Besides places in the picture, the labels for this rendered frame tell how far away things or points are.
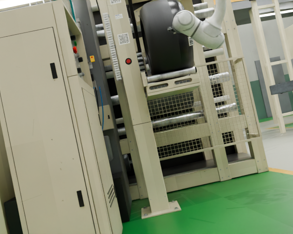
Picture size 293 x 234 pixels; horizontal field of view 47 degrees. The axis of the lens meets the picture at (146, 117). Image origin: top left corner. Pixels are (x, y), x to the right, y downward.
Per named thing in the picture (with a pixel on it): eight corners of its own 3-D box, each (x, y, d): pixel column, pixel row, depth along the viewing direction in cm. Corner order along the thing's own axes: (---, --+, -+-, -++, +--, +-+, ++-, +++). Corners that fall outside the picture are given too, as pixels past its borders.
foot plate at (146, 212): (141, 219, 224) (141, 216, 224) (141, 209, 251) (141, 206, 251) (181, 210, 224) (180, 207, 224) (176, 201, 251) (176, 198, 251)
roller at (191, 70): (146, 84, 228) (145, 79, 225) (145, 80, 231) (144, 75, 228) (196, 74, 229) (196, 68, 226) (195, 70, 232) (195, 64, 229)
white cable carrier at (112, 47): (116, 80, 234) (102, 13, 236) (116, 81, 239) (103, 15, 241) (123, 78, 235) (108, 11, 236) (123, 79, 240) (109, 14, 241)
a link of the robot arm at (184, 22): (168, 27, 186) (188, 39, 187) (171, 22, 171) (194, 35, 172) (177, 9, 185) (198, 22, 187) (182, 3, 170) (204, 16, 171)
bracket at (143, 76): (143, 87, 222) (140, 72, 222) (143, 93, 262) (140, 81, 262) (148, 85, 222) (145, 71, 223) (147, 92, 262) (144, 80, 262)
